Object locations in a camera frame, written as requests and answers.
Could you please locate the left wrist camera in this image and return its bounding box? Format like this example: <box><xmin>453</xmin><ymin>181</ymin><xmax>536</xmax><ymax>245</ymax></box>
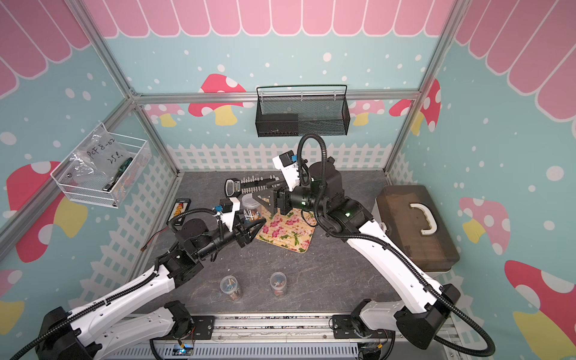
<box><xmin>214</xmin><ymin>197</ymin><xmax>241</xmax><ymax>232</ymax></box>

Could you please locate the clear plastic zip bag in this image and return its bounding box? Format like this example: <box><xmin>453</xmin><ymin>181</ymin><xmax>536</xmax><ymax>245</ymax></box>
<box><xmin>66</xmin><ymin>124</ymin><xmax>133</xmax><ymax>187</ymax></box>

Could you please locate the black socket holder rail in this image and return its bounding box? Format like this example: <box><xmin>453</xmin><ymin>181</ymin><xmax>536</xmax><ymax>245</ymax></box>
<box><xmin>224</xmin><ymin>175</ymin><xmax>282</xmax><ymax>198</ymax></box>

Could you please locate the black wire mesh basket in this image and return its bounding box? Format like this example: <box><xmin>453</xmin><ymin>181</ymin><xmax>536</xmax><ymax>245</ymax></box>
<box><xmin>256</xmin><ymin>84</ymin><xmax>350</xmax><ymax>137</ymax></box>

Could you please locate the white wire basket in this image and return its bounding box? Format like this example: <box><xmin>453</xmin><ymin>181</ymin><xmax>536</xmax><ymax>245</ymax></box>
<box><xmin>50</xmin><ymin>123</ymin><xmax>152</xmax><ymax>209</ymax></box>

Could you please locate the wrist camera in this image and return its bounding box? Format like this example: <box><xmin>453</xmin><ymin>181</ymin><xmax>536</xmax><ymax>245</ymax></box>
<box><xmin>272</xmin><ymin>150</ymin><xmax>310</xmax><ymax>193</ymax></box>
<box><xmin>214</xmin><ymin>197</ymin><xmax>241</xmax><ymax>232</ymax></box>

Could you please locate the clear candy jar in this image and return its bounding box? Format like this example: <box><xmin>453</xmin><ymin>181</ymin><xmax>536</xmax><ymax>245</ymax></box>
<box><xmin>241</xmin><ymin>194</ymin><xmax>263</xmax><ymax>222</ymax></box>
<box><xmin>220</xmin><ymin>275</ymin><xmax>242</xmax><ymax>302</ymax></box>
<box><xmin>269</xmin><ymin>271</ymin><xmax>287</xmax><ymax>297</ymax></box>

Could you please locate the floral rectangular tray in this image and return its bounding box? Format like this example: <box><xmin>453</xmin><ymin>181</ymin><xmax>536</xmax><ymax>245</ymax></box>
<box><xmin>256</xmin><ymin>208</ymin><xmax>317</xmax><ymax>254</ymax></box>

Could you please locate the black box in basket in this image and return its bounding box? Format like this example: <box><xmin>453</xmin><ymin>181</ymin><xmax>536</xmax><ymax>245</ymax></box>
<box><xmin>255</xmin><ymin>113</ymin><xmax>299</xmax><ymax>137</ymax></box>

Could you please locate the brown plastic toolbox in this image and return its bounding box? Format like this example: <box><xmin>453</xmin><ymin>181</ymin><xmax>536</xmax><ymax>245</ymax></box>
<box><xmin>372</xmin><ymin>184</ymin><xmax>460</xmax><ymax>277</ymax></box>

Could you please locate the green tool in basket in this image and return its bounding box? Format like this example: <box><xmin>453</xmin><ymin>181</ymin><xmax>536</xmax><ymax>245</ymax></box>
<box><xmin>102</xmin><ymin>157</ymin><xmax>133</xmax><ymax>192</ymax></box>

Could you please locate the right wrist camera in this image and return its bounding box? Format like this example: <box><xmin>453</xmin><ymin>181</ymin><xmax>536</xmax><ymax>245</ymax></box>
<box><xmin>272</xmin><ymin>150</ymin><xmax>310</xmax><ymax>193</ymax></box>

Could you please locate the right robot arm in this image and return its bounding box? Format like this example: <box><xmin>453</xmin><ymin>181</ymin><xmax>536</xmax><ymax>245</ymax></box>
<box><xmin>254</xmin><ymin>133</ymin><xmax>496</xmax><ymax>357</ymax></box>

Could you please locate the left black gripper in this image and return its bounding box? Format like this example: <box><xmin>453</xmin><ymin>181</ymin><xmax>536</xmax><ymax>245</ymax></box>
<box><xmin>196</xmin><ymin>208</ymin><xmax>266</xmax><ymax>260</ymax></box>

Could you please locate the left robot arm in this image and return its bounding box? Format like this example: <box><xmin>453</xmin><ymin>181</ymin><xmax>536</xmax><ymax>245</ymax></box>
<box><xmin>13</xmin><ymin>207</ymin><xmax>266</xmax><ymax>359</ymax></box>

